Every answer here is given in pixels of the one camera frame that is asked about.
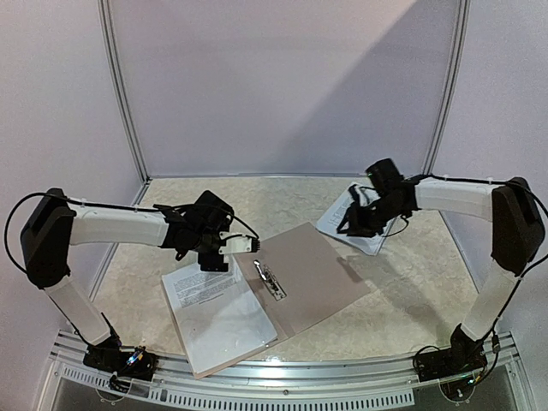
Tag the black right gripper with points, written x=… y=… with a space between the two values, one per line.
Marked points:
x=360 y=217

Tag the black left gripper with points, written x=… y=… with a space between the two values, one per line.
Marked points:
x=209 y=264

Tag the brown plastic folder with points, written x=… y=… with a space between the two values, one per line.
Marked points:
x=317 y=279

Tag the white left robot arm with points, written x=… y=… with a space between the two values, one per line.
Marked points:
x=59 y=224

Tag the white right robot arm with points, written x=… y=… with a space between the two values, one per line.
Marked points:
x=497 y=225

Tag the metal folder clip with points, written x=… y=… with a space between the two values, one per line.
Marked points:
x=270 y=281

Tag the white paper stack remainder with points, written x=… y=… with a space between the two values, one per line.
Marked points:
x=333 y=217

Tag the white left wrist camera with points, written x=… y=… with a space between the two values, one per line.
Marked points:
x=233 y=243

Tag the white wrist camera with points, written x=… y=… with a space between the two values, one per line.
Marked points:
x=233 y=243
x=360 y=194

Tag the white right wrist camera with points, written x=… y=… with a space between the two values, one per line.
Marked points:
x=360 y=194

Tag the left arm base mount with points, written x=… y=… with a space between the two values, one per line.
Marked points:
x=123 y=364

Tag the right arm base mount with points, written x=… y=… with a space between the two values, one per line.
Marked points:
x=433 y=363

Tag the right aluminium frame post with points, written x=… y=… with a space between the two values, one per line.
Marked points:
x=450 y=80

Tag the aluminium frame post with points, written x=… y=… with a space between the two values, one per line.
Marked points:
x=450 y=80
x=119 y=87

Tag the left aluminium frame post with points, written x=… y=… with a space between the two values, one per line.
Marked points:
x=119 y=87

